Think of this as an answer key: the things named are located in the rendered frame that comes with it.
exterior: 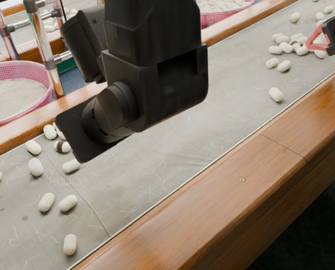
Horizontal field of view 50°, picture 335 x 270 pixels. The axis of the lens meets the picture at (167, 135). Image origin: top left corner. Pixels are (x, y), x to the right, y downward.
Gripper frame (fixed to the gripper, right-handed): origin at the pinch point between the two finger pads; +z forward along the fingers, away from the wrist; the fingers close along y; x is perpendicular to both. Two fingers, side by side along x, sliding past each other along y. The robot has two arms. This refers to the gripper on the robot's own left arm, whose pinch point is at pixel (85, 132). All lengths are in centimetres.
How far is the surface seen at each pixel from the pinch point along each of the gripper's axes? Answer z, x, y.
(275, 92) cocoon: 1.9, 11.5, -39.3
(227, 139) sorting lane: 2.3, 13.7, -23.4
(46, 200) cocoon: 8.4, 6.3, 8.4
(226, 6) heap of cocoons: 34, -14, -71
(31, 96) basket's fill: 35.5, -14.0, -4.0
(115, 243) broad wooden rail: -2.9, 15.3, 5.1
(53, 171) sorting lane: 14.8, 3.1, 4.1
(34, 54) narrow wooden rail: 48, -26, -13
